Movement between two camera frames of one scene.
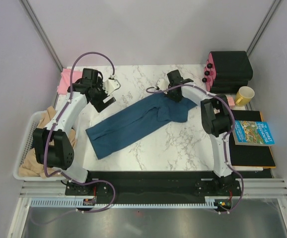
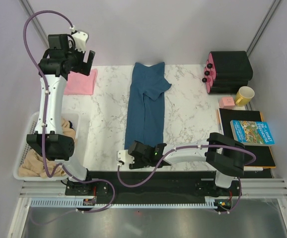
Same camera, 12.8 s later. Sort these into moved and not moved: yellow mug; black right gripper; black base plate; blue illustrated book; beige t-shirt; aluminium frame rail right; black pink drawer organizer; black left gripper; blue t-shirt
Moved: blue t-shirt; black right gripper; black left gripper
Not moved: black pink drawer organizer; aluminium frame rail right; black base plate; beige t-shirt; blue illustrated book; yellow mug
